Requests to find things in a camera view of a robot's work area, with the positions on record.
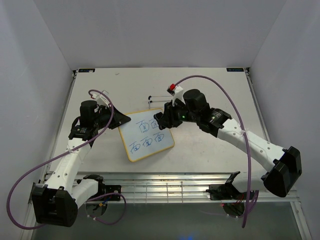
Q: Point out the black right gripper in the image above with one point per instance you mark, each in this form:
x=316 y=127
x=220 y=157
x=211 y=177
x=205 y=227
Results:
x=168 y=116

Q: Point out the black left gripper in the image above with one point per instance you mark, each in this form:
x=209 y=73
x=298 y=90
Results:
x=118 y=119

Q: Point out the yellow framed small whiteboard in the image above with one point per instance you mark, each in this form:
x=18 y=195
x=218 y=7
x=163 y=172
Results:
x=142 y=137

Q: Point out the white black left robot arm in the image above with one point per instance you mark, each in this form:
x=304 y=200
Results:
x=58 y=200

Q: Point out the left blue corner label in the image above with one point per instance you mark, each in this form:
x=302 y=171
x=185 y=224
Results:
x=86 y=70

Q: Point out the blue corner label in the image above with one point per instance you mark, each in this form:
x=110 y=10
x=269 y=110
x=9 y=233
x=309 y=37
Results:
x=86 y=70
x=234 y=69

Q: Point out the right blue corner label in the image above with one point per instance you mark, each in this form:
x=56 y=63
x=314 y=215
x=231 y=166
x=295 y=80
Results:
x=234 y=69

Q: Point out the black wire whiteboard stand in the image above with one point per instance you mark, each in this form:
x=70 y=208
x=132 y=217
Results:
x=157 y=99

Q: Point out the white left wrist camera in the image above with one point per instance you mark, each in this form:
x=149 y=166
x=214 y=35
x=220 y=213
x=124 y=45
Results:
x=101 y=99

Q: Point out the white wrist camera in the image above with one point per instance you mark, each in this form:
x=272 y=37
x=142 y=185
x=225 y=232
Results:
x=101 y=99
x=176 y=92

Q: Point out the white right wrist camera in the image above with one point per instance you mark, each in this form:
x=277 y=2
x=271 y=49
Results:
x=176 y=92

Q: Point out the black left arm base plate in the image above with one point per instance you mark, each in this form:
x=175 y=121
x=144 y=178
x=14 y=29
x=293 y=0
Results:
x=114 y=189

